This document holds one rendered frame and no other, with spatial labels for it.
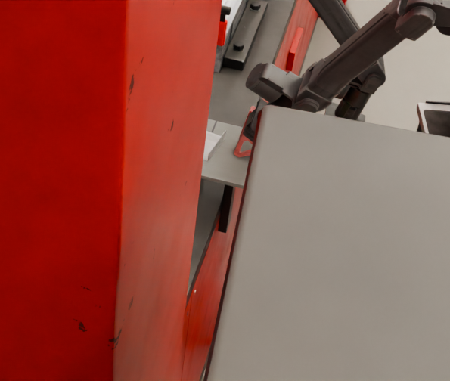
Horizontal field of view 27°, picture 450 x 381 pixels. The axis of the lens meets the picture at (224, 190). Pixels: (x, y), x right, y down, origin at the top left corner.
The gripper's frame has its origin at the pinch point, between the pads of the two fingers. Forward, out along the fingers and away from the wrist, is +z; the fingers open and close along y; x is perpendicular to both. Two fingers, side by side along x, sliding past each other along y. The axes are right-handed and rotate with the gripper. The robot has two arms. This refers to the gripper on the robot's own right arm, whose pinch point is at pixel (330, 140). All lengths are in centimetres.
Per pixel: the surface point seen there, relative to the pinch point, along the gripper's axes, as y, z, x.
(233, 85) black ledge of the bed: 27.8, -1.2, -4.6
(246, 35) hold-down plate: 29.0, -3.9, -23.2
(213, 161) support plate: 28.0, -14.2, 38.3
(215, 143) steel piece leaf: 28.8, -14.2, 32.8
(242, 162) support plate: 22.3, -15.5, 36.6
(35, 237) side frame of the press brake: 45, -101, 144
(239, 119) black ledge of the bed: 24.0, -2.1, 8.1
